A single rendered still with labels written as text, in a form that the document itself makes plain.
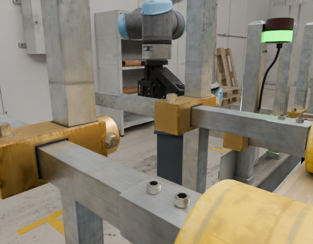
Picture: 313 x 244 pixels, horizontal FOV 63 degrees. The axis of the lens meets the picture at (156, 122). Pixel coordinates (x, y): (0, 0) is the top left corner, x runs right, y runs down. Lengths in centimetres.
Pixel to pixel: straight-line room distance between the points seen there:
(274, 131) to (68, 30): 27
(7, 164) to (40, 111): 298
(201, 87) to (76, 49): 24
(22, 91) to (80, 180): 294
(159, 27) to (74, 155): 60
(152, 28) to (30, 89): 250
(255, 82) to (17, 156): 56
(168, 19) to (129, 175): 65
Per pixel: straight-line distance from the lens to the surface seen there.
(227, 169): 71
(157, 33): 78
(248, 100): 69
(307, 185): 34
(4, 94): 307
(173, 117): 40
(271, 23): 66
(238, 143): 64
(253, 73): 68
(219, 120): 40
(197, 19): 46
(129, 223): 17
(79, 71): 28
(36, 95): 320
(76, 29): 28
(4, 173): 26
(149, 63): 79
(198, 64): 45
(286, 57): 92
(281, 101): 93
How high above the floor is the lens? 104
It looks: 15 degrees down
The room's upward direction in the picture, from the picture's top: straight up
